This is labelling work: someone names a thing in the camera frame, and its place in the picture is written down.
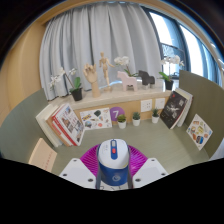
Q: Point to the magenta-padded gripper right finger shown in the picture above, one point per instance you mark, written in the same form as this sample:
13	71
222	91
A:
149	170

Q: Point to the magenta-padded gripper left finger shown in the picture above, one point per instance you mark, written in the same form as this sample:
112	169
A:
78	171

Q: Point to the blue and white computer mouse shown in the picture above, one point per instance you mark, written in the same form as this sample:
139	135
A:
113	163

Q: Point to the beige flat box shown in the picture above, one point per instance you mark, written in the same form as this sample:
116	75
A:
42	156

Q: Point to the red and white picture book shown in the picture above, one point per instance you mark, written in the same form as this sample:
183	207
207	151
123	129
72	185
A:
70	125

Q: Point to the orange-brown book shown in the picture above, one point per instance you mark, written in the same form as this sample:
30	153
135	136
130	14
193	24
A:
55	128

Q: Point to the small succulent in white pot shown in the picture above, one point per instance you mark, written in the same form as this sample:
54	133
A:
136	122
155	119
122	124

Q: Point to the white card with stickers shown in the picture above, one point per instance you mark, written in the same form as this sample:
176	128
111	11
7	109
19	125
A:
96	119

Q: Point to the white thick book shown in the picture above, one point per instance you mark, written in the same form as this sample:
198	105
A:
45	123

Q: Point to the colourful food sticker card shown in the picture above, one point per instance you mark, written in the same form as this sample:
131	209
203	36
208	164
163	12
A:
199	131

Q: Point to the black book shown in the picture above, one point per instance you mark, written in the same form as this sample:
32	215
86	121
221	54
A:
173	110

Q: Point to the purple round number sign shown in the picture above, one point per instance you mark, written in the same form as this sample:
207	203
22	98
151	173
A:
116	113

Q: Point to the green desk partition panel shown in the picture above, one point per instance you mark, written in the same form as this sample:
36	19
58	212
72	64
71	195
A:
206	100
20	130

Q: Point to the white orchid in black pot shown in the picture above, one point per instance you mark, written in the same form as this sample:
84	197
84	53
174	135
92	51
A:
169	84
77	94

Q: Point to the black wooden horse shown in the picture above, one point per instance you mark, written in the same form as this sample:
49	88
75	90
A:
146	79

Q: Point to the pink wooden horse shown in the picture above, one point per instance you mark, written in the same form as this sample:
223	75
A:
128	80

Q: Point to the wooden hand model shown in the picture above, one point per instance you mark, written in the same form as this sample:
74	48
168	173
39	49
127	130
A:
91	78

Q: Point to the wooden artist mannequin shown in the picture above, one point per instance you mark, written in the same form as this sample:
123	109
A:
105	65

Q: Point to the white orchid plant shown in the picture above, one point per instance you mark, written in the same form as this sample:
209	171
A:
121	61

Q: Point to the grey curtain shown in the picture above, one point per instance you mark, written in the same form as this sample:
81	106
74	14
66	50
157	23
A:
100	33

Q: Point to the white wall socket plate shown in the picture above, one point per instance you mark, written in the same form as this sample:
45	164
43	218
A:
146	105
160	103

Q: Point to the window with dark frame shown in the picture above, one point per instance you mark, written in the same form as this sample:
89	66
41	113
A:
193	50

